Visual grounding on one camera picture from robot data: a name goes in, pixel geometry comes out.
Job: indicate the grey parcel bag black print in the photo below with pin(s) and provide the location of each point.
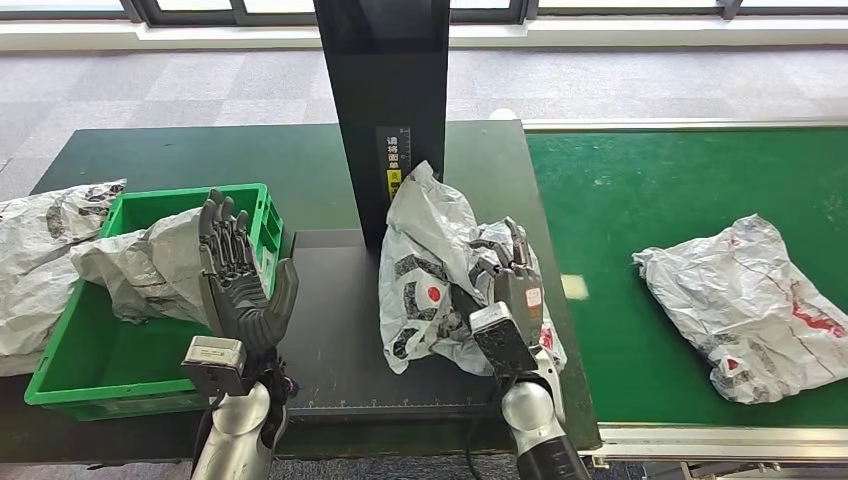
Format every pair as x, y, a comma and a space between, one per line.
33, 285

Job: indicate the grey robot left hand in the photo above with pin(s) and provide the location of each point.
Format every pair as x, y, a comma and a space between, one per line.
245, 305

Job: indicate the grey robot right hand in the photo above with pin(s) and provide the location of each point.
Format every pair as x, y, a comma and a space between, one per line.
520, 291

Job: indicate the black yellow label sticker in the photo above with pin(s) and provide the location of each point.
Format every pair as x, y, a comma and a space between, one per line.
394, 149

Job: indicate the white window sill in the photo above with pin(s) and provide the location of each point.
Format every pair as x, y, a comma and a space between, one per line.
596, 32

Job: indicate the black inbound scanner machine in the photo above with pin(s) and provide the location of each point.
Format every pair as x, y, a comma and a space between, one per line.
391, 79

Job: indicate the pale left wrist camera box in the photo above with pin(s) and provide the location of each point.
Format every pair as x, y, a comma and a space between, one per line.
213, 364

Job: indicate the green conveyor belt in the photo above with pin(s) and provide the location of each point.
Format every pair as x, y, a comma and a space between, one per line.
662, 172

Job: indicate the plain grey-white parcel bag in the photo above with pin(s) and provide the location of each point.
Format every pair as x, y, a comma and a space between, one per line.
146, 265

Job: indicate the aluminium conveyor frame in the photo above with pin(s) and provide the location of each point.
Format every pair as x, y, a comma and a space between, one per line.
729, 442

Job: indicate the black window frame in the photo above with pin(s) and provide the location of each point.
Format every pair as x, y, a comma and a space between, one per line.
199, 16

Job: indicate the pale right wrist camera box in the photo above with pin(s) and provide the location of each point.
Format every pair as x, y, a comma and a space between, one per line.
503, 341

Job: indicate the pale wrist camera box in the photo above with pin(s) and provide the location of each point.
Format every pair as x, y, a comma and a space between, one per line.
213, 364
503, 341

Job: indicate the white parcel bag red streaks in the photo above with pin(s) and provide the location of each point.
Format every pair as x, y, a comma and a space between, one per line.
729, 305

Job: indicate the white parcel bag red-black print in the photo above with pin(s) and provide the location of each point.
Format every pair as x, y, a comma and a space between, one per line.
417, 252

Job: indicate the green plastic crate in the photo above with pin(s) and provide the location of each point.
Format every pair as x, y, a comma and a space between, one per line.
99, 364

